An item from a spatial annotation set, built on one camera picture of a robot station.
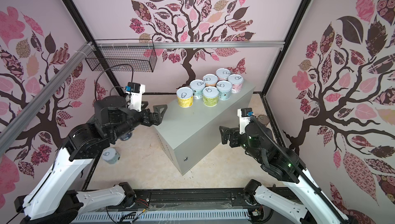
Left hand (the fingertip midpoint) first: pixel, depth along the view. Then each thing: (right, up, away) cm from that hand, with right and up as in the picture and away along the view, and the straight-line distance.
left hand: (156, 107), depth 58 cm
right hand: (+29, -7, +4) cm, 30 cm away
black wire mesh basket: (-29, +34, +37) cm, 58 cm away
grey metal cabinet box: (+12, -10, +1) cm, 16 cm away
